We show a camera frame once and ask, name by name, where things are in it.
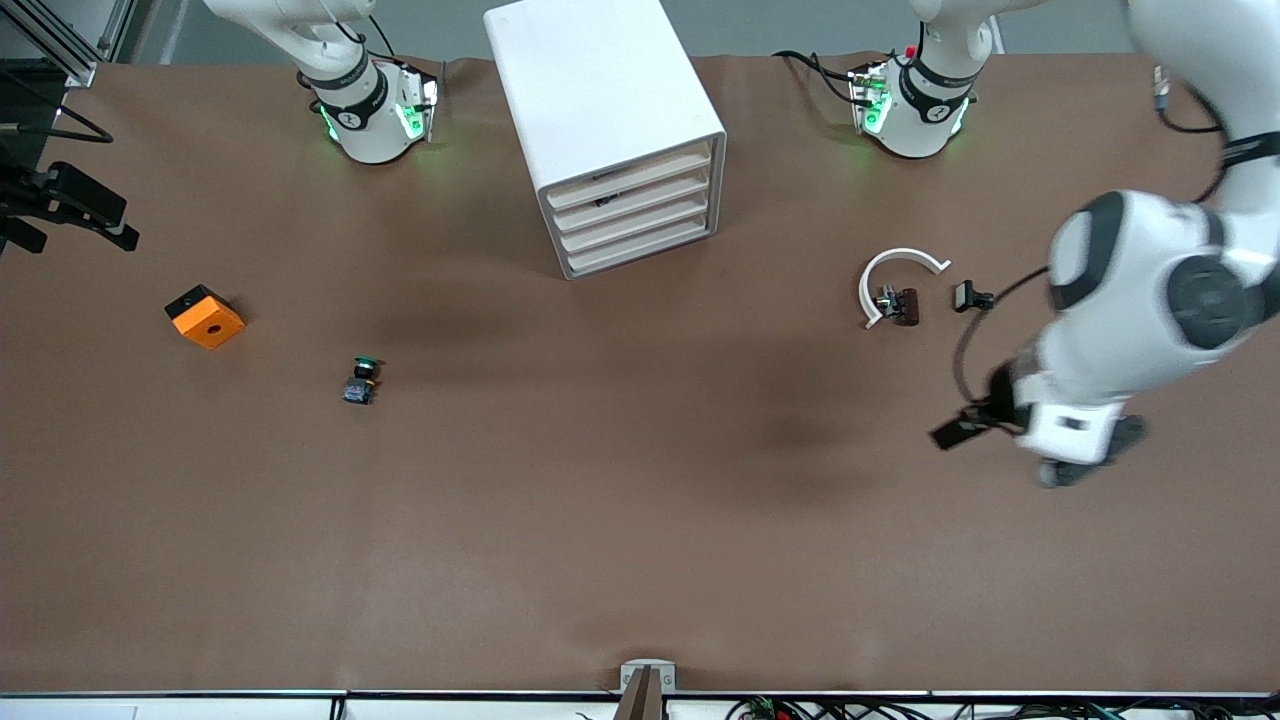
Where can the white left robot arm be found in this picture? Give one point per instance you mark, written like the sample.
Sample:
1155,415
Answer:
1120,300

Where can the aluminium frame profile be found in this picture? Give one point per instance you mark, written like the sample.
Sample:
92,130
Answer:
70,65

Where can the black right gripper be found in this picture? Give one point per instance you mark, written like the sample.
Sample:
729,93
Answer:
38,196

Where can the orange box with hole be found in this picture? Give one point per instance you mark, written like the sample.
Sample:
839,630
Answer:
208,322

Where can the small black switch component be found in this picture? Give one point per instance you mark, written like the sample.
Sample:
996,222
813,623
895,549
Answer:
966,296

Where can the dark brown switch component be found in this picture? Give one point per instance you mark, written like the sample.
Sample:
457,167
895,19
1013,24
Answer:
908,305

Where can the green push button switch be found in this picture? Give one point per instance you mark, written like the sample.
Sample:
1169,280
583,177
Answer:
358,390

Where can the brown table cover sheet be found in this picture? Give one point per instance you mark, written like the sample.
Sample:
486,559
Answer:
640,550

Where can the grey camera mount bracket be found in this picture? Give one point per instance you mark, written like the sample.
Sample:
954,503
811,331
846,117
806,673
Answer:
648,680

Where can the white drawer cabinet housing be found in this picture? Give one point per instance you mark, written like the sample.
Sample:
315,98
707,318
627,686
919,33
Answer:
590,90

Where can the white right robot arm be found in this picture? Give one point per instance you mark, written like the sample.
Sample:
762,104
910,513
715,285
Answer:
370,130

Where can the white curved plastic part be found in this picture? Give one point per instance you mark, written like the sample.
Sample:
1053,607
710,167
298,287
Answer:
895,256

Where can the black table edge rail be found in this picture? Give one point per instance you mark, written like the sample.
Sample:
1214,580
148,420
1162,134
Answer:
200,694

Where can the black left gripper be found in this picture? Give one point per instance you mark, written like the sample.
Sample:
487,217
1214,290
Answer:
1000,398

